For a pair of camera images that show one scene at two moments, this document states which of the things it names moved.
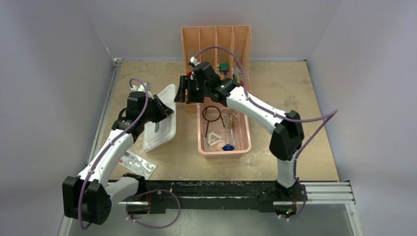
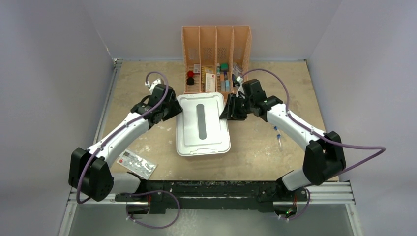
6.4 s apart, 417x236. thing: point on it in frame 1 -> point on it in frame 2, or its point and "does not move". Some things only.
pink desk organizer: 227,48 does not move
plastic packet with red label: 137,164 does not move
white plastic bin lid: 157,134 -> 199,130
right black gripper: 187,82 -> 230,112
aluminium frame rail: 327,192 does not move
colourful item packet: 238,75 does not move
